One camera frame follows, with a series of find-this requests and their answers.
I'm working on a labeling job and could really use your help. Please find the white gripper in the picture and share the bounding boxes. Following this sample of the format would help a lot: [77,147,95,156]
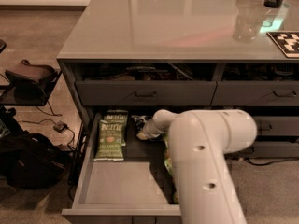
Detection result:
[137,119,162,140]

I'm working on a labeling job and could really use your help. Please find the blue kettle chip bag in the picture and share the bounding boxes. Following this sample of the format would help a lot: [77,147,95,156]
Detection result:
[131,115,163,141]

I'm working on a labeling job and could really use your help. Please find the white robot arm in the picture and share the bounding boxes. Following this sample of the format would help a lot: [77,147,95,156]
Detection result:
[137,109,257,224]

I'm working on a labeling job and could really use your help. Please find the middle green dang bag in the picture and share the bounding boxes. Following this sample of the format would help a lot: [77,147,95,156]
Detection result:
[162,134,169,159]

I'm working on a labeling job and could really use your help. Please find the green dang bag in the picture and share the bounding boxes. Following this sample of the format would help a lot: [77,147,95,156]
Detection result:
[164,157,179,204]
[162,134,169,159]

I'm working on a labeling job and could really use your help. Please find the rear green kettle chip bag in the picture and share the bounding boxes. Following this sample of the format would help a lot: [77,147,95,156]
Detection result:
[104,109,128,147]

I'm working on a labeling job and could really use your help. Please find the green kettle chip bag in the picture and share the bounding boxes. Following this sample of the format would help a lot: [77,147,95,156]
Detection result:
[104,109,128,147]
[94,120,123,161]

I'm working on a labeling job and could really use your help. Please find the front green kettle chip bag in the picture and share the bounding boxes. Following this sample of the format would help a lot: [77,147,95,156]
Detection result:
[94,120,123,161]

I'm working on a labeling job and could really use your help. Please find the front green dang bag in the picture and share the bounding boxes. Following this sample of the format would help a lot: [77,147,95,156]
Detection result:
[164,157,179,204]

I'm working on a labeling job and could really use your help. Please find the open grey middle drawer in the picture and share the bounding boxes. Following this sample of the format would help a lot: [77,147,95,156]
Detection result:
[62,107,182,224]

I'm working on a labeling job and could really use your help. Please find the grey top left drawer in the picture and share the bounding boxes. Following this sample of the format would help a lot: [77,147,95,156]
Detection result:
[75,80,216,106]

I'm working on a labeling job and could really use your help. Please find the grey counter cabinet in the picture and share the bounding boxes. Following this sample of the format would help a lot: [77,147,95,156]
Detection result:
[58,0,299,224]

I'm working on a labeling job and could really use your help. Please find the grey top right drawer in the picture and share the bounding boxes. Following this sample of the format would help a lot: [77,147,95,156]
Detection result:
[212,81,299,106]

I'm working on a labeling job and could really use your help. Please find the brown bag on shelf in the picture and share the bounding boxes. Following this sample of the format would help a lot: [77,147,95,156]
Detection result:
[5,60,58,91]

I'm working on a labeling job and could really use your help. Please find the grey bottom right drawer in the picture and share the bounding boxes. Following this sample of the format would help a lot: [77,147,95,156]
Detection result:
[226,141,299,159]

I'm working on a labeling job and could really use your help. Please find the grey middle right drawer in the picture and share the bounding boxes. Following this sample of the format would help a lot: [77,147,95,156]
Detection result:
[254,116,299,136]

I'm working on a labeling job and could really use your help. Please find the black power adapter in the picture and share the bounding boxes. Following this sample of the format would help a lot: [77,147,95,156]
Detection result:
[53,121,67,133]

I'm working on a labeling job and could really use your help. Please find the black backpack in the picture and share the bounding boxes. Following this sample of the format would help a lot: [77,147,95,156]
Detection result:
[0,133,69,189]

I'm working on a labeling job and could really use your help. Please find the black side shelf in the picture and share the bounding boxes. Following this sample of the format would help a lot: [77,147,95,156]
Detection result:
[0,69,62,106]

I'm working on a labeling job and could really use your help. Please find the black white fiducial marker board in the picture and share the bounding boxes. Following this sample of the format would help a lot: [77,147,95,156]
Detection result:
[267,31,299,58]

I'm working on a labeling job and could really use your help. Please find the black floor cable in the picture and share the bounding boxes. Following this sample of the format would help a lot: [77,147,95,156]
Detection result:
[243,156,299,167]

